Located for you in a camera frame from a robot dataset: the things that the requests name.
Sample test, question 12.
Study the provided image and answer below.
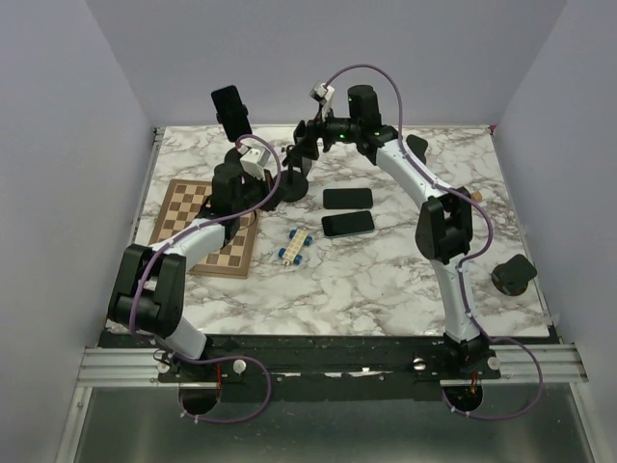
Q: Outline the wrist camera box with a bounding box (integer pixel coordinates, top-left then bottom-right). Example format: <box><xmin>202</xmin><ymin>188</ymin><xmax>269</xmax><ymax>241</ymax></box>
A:
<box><xmin>309</xmin><ymin>82</ymin><xmax>335</xmax><ymax>119</ymax></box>
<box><xmin>238</xmin><ymin>146</ymin><xmax>270</xmax><ymax>180</ymax></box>

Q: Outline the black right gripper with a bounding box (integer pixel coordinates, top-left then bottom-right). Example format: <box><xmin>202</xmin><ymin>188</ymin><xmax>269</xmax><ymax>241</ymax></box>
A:
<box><xmin>291</xmin><ymin>105</ymin><xmax>361</xmax><ymax>162</ymax></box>

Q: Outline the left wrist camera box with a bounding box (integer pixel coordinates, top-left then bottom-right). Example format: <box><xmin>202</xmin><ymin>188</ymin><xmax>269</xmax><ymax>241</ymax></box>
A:
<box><xmin>238</xmin><ymin>146</ymin><xmax>270</xmax><ymax>180</ymax></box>

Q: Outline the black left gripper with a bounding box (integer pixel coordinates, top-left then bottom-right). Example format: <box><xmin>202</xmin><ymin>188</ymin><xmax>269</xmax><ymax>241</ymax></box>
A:
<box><xmin>233</xmin><ymin>167</ymin><xmax>288</xmax><ymax>215</ymax></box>

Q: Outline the black phone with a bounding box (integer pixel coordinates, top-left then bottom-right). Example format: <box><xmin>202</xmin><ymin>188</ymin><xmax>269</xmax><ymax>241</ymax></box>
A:
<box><xmin>211</xmin><ymin>85</ymin><xmax>253</xmax><ymax>143</ymax></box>
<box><xmin>291</xmin><ymin>121</ymin><xmax>319</xmax><ymax>160</ymax></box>
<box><xmin>323</xmin><ymin>188</ymin><xmax>373</xmax><ymax>210</ymax></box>
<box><xmin>321</xmin><ymin>210</ymin><xmax>375</xmax><ymax>238</ymax></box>

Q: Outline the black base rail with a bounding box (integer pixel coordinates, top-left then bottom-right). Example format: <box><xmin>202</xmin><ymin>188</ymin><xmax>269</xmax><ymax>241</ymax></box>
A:
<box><xmin>99</xmin><ymin>333</ymin><xmax>579</xmax><ymax>403</ymax></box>

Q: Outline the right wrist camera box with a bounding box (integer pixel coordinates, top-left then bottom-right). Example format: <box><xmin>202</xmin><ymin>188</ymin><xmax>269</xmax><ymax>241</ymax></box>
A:
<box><xmin>309</xmin><ymin>82</ymin><xmax>335</xmax><ymax>119</ymax></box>

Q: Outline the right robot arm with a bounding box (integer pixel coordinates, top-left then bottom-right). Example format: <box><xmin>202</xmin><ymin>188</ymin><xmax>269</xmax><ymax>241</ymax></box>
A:
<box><xmin>286</xmin><ymin>83</ymin><xmax>489</xmax><ymax>378</ymax></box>

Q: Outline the wooden chessboard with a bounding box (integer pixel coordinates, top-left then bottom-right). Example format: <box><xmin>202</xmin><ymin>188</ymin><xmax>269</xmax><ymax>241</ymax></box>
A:
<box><xmin>147</xmin><ymin>177</ymin><xmax>261</xmax><ymax>281</ymax></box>

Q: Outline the toy car with blue wheels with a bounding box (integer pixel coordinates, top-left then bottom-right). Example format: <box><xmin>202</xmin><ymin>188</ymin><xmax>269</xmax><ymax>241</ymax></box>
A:
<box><xmin>279</xmin><ymin>229</ymin><xmax>312</xmax><ymax>265</ymax></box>

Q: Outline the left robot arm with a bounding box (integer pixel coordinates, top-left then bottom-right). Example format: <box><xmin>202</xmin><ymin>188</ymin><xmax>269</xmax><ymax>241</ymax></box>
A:
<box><xmin>107</xmin><ymin>162</ymin><xmax>281</xmax><ymax>381</ymax></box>

